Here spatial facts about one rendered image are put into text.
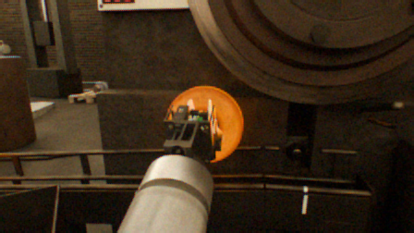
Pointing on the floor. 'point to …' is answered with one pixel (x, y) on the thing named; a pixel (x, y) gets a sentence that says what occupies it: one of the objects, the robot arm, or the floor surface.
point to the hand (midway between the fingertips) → (204, 116)
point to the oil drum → (15, 105)
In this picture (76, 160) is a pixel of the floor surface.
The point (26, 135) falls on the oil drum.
